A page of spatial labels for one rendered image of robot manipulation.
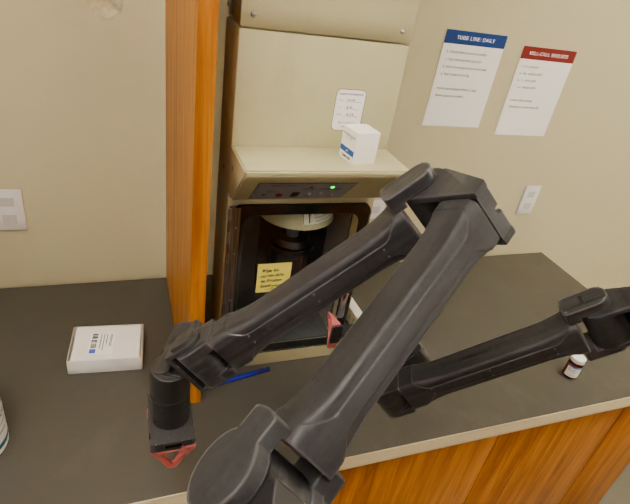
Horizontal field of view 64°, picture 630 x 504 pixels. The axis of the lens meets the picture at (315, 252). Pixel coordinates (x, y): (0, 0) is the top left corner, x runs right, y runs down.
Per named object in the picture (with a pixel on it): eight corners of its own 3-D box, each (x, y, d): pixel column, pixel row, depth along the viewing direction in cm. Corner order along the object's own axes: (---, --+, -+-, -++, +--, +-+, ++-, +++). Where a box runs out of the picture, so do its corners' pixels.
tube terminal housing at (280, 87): (200, 306, 141) (212, 4, 102) (309, 296, 153) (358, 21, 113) (215, 370, 122) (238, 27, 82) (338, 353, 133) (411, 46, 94)
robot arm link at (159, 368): (144, 373, 71) (184, 379, 71) (160, 339, 76) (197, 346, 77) (145, 406, 74) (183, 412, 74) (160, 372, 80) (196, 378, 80)
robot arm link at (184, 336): (189, 339, 68) (231, 378, 71) (210, 290, 78) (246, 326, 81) (130, 375, 73) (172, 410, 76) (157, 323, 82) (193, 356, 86)
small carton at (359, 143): (338, 154, 97) (344, 123, 94) (360, 153, 99) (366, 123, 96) (351, 164, 93) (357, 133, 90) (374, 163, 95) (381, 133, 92)
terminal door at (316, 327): (220, 355, 119) (231, 204, 99) (339, 341, 130) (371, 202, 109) (221, 357, 119) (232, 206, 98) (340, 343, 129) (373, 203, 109)
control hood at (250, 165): (227, 194, 98) (230, 145, 92) (376, 192, 109) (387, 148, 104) (239, 223, 89) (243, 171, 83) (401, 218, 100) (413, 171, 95)
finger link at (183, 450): (189, 438, 87) (190, 400, 83) (195, 474, 82) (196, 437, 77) (148, 445, 85) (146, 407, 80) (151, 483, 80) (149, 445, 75)
